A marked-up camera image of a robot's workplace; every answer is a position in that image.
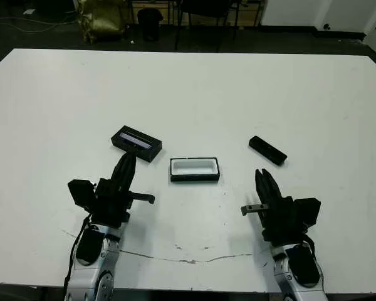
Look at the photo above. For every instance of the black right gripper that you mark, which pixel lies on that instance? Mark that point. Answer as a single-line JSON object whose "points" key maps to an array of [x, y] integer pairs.
{"points": [[280, 219]]}

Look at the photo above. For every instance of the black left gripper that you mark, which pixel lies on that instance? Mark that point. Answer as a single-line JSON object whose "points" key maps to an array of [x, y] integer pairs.
{"points": [[112, 203]]}

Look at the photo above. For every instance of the black box lid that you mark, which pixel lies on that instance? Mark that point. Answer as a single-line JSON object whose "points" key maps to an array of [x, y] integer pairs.
{"points": [[144, 152]]}

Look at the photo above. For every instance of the slim black camera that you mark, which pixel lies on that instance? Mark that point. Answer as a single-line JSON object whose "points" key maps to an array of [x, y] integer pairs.
{"points": [[268, 151]]}

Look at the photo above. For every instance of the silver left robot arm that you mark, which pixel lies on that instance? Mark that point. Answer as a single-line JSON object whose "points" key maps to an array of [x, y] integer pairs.
{"points": [[91, 282]]}

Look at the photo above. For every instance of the black box base white insert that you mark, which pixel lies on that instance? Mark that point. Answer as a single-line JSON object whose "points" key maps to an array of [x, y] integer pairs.
{"points": [[194, 178]]}

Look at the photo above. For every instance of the black trash bin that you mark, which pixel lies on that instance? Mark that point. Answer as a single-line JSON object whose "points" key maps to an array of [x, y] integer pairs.
{"points": [[150, 25]]}

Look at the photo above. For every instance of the yellow-green plastic bag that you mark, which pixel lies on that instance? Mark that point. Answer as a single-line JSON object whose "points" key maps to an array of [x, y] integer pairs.
{"points": [[100, 22]]}

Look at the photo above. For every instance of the wooden crates stack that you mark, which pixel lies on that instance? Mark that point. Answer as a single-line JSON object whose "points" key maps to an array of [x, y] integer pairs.
{"points": [[250, 12]]}

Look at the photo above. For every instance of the black office chair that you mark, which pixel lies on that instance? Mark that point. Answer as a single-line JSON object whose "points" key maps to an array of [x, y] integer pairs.
{"points": [[203, 9]]}

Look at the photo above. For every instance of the white paper sheet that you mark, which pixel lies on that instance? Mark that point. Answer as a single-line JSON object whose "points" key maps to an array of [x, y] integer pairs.
{"points": [[28, 12]]}

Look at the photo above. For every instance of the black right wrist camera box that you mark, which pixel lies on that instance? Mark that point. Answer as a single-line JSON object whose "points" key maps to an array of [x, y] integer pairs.
{"points": [[308, 213]]}

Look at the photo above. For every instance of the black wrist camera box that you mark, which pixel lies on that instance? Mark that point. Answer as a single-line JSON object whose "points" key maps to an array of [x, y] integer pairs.
{"points": [[308, 213], [81, 192]]}

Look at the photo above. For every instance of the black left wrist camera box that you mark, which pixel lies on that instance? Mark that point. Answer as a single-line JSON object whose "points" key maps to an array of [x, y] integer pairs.
{"points": [[81, 192]]}

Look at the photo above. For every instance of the black round wall knob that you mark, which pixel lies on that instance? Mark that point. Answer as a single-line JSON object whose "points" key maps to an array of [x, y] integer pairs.
{"points": [[326, 26]]}

